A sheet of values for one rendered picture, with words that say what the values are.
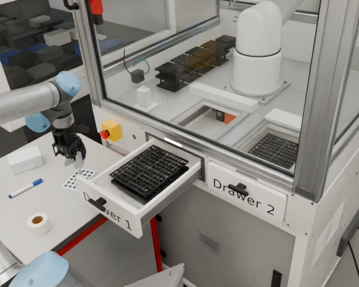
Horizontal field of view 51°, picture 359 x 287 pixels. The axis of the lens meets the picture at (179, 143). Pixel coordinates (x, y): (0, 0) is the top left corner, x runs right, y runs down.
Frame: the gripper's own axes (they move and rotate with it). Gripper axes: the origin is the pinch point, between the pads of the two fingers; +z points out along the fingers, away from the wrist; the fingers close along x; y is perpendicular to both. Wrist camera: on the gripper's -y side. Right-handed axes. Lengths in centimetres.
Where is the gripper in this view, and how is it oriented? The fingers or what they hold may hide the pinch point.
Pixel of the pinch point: (78, 164)
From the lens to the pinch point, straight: 152.2
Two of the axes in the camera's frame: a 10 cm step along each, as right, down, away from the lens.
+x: 9.4, 1.5, -3.0
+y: -3.3, 5.6, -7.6
